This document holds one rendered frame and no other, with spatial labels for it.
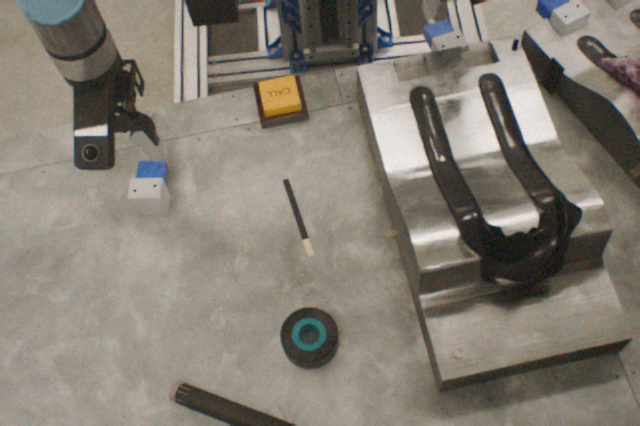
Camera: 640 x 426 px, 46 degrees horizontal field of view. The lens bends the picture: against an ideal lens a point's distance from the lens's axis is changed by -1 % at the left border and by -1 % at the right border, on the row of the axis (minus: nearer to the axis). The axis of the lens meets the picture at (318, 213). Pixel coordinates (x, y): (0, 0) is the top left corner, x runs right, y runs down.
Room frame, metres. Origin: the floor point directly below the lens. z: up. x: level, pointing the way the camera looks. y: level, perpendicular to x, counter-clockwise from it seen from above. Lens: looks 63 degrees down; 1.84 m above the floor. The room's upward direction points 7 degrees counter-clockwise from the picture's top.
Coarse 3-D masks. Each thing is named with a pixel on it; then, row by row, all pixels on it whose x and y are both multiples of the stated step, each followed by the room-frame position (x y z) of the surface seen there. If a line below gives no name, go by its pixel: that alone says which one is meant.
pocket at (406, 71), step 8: (424, 56) 0.74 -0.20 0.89; (400, 64) 0.75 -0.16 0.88; (408, 64) 0.74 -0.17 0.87; (416, 64) 0.74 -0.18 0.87; (424, 64) 0.74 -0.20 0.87; (400, 72) 0.74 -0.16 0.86; (408, 72) 0.74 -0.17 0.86; (416, 72) 0.74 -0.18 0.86; (424, 72) 0.73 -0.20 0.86; (400, 80) 0.72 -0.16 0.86
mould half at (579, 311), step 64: (384, 64) 0.74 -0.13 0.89; (448, 64) 0.72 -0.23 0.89; (512, 64) 0.71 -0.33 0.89; (384, 128) 0.62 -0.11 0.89; (448, 128) 0.61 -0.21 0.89; (384, 192) 0.55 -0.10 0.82; (512, 192) 0.47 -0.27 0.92; (576, 192) 0.45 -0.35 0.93; (448, 256) 0.39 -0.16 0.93; (576, 256) 0.38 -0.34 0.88; (448, 320) 0.32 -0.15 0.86; (512, 320) 0.31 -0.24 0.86; (576, 320) 0.30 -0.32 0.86; (448, 384) 0.24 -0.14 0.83
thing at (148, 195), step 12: (144, 168) 0.64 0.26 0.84; (156, 168) 0.63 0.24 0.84; (132, 180) 0.61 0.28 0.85; (144, 180) 0.61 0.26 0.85; (156, 180) 0.60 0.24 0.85; (132, 192) 0.59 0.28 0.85; (144, 192) 0.59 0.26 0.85; (156, 192) 0.58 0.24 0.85; (168, 192) 0.61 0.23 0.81; (132, 204) 0.58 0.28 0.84; (144, 204) 0.58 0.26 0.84; (156, 204) 0.57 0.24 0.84; (168, 204) 0.59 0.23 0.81
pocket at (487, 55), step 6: (480, 48) 0.76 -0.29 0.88; (486, 48) 0.76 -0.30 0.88; (492, 48) 0.75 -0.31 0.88; (462, 54) 0.75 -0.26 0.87; (468, 54) 0.75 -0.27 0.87; (474, 54) 0.75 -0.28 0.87; (480, 54) 0.75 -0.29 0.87; (486, 54) 0.75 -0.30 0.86; (492, 54) 0.75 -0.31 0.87; (468, 60) 0.75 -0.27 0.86; (474, 60) 0.74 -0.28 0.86; (480, 60) 0.74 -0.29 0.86; (486, 60) 0.74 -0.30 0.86; (492, 60) 0.74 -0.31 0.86; (498, 60) 0.72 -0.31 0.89; (468, 66) 0.73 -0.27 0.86; (474, 66) 0.73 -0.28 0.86
